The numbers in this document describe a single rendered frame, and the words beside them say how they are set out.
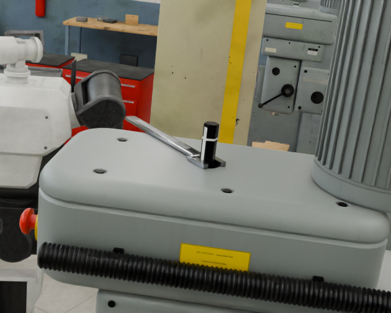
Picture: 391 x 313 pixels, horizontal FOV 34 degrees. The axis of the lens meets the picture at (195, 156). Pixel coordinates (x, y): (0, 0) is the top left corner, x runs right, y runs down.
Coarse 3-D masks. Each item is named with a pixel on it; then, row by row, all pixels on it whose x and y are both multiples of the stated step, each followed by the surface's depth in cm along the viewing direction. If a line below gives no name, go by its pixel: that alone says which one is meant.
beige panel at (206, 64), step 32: (192, 0) 253; (224, 0) 252; (256, 0) 251; (160, 32) 258; (192, 32) 257; (224, 32) 256; (256, 32) 254; (160, 64) 262; (192, 64) 261; (224, 64) 260; (256, 64) 258; (160, 96) 267; (192, 96) 265; (224, 96) 264; (160, 128) 271; (192, 128) 270; (224, 128) 268
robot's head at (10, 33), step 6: (12, 30) 153; (18, 30) 154; (24, 30) 155; (30, 30) 156; (36, 30) 157; (42, 30) 158; (36, 36) 159; (42, 36) 158; (42, 42) 158; (42, 48) 157; (42, 54) 157
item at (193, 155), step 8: (128, 120) 107; (136, 120) 106; (144, 128) 103; (152, 128) 103; (160, 136) 99; (168, 136) 100; (168, 144) 97; (176, 144) 96; (184, 144) 96; (184, 152) 94; (192, 152) 93; (192, 160) 91; (200, 160) 90; (216, 160) 91
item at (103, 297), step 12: (96, 300) 88; (108, 300) 86; (120, 300) 86; (132, 300) 86; (144, 300) 86; (156, 300) 86; (168, 300) 86; (96, 312) 88; (108, 312) 87; (120, 312) 87; (132, 312) 86; (144, 312) 86; (156, 312) 86; (168, 312) 86; (180, 312) 86; (192, 312) 86; (204, 312) 86; (216, 312) 86; (228, 312) 86; (240, 312) 86; (252, 312) 86
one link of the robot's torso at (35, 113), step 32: (0, 64) 173; (0, 96) 152; (32, 96) 154; (64, 96) 156; (0, 128) 153; (32, 128) 154; (64, 128) 158; (0, 160) 157; (32, 160) 158; (0, 192) 161; (32, 192) 161
